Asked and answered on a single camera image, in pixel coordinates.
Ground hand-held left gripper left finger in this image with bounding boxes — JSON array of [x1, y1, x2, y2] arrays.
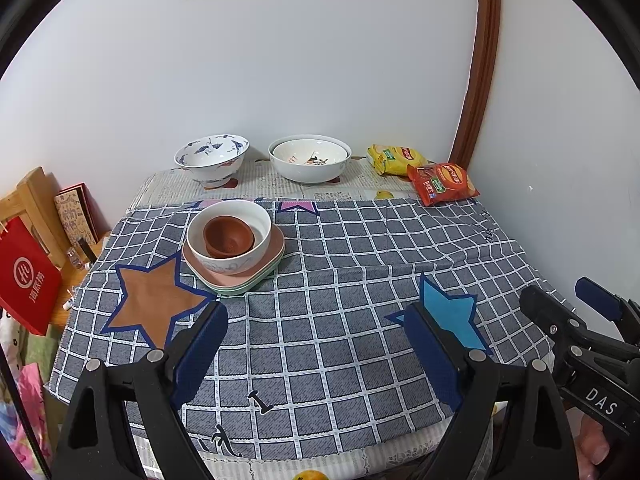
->
[[52, 300, 230, 480]]

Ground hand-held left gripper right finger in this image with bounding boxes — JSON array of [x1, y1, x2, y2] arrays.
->
[[402, 302, 576, 480]]

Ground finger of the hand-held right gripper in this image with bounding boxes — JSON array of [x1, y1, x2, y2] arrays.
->
[[519, 285, 591, 361], [574, 276, 640, 333]]

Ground green plate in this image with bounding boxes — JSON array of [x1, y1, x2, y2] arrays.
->
[[197, 245, 287, 297]]

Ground pink plate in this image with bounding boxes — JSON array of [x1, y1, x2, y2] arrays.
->
[[181, 225, 286, 287]]

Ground plain white bowl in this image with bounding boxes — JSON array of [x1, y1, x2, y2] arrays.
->
[[186, 199, 272, 275]]

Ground small brown bowl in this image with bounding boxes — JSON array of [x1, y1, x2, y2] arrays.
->
[[202, 215, 252, 258], [205, 230, 257, 259]]

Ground person's right hand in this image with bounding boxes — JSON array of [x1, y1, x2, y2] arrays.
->
[[567, 407, 616, 480]]

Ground grey checked tablecloth with stars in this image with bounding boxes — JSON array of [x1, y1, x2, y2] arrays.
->
[[44, 197, 581, 461]]

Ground wooden side table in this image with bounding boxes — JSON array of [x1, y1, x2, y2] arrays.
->
[[47, 230, 113, 333]]

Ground red chips bag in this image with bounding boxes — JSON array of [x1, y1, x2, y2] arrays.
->
[[406, 162, 481, 207]]

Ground beige patterned book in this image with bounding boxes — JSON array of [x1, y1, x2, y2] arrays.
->
[[53, 183, 100, 251]]

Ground white bowl with blue cranes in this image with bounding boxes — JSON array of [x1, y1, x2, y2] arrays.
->
[[174, 134, 250, 190]]

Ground red paper bag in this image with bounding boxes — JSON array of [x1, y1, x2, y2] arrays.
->
[[0, 216, 63, 337]]

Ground newspaper print table cover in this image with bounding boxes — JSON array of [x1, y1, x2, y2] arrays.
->
[[125, 157, 501, 480]]

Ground colourful printed cloth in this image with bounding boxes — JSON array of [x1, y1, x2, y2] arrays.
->
[[0, 310, 56, 480]]

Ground yellow chips bag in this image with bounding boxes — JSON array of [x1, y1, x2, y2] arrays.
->
[[366, 144, 431, 177]]

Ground large white bowl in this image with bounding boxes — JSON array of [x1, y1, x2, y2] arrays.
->
[[268, 134, 352, 186]]

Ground white bowl with orange print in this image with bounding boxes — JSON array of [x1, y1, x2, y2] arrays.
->
[[273, 139, 347, 167]]

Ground wooden rack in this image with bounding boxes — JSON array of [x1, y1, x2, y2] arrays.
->
[[0, 166, 68, 271]]

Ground brown wooden door frame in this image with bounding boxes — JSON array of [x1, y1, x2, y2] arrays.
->
[[448, 0, 502, 167]]

